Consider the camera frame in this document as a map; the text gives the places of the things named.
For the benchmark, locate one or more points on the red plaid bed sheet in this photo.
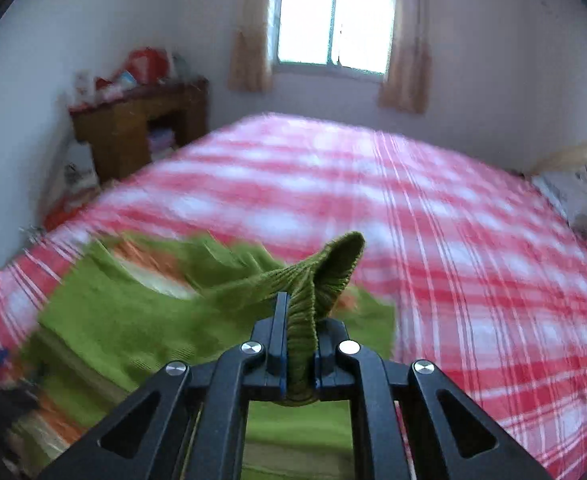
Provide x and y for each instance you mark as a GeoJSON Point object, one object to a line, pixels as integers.
{"type": "Point", "coordinates": [373, 210]}

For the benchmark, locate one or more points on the cream headboard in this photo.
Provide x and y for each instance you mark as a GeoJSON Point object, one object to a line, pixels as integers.
{"type": "Point", "coordinates": [581, 155]}

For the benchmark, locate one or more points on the window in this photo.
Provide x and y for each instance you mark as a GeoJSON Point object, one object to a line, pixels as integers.
{"type": "Point", "coordinates": [333, 15]}

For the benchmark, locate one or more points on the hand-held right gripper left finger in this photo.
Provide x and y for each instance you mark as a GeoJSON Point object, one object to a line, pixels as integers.
{"type": "Point", "coordinates": [279, 340]}

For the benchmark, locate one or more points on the green towel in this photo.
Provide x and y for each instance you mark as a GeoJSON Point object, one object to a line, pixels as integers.
{"type": "Point", "coordinates": [123, 320]}

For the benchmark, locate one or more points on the wooden desk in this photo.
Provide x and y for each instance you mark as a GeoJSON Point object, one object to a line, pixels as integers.
{"type": "Point", "coordinates": [118, 130]}

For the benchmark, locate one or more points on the beige curtain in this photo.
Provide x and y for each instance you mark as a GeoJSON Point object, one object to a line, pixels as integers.
{"type": "Point", "coordinates": [408, 60]}
{"type": "Point", "coordinates": [251, 35]}

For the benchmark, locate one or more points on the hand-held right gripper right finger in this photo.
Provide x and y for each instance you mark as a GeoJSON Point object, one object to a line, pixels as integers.
{"type": "Point", "coordinates": [326, 360]}

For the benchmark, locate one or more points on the grey patterned pillow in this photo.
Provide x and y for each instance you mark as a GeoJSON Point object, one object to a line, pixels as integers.
{"type": "Point", "coordinates": [573, 200]}

